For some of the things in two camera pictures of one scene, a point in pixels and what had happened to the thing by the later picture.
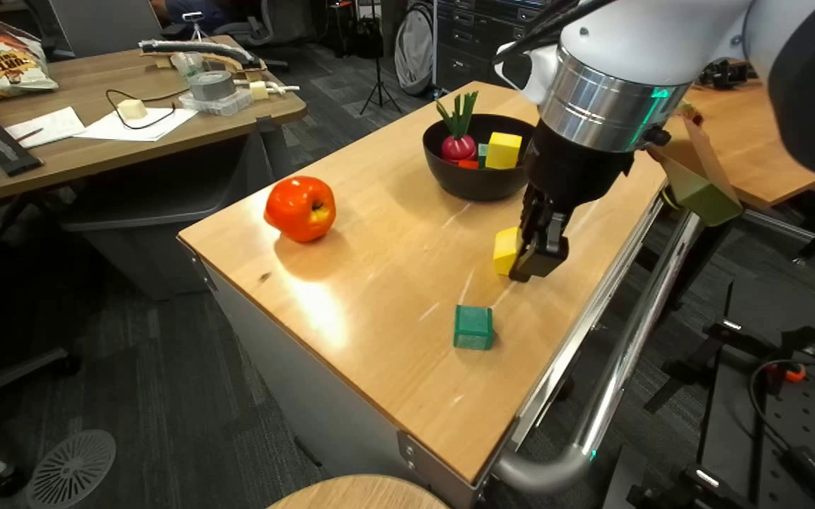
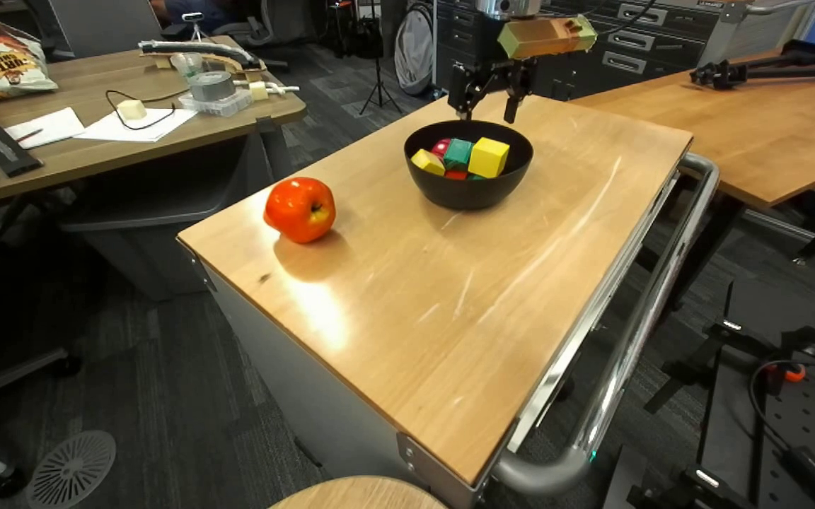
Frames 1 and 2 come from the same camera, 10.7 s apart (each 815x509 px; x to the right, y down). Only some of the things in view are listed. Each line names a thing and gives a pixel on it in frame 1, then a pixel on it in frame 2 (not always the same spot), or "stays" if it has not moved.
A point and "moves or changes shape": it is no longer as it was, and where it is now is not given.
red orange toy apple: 305,208 stays
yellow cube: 504,247 → 428,163
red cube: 472,164 → 458,175
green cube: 473,328 → 458,154
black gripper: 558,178 → 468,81
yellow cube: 503,151 moves or changes shape
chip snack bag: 10,64 stays
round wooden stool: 361,492 stays
